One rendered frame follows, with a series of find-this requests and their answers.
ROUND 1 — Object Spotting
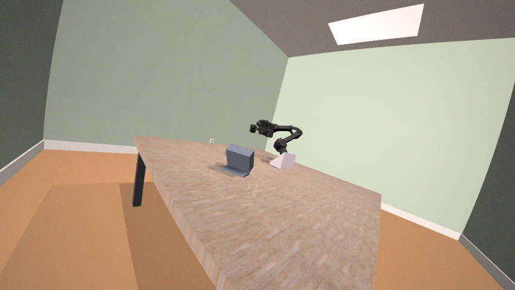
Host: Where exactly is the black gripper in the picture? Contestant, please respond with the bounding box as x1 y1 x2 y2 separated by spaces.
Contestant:
250 124 274 138

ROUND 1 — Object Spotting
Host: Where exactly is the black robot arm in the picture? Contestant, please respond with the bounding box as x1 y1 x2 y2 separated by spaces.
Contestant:
256 120 303 155

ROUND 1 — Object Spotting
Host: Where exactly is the grey sloped panel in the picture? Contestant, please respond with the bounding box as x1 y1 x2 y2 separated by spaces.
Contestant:
221 144 254 178

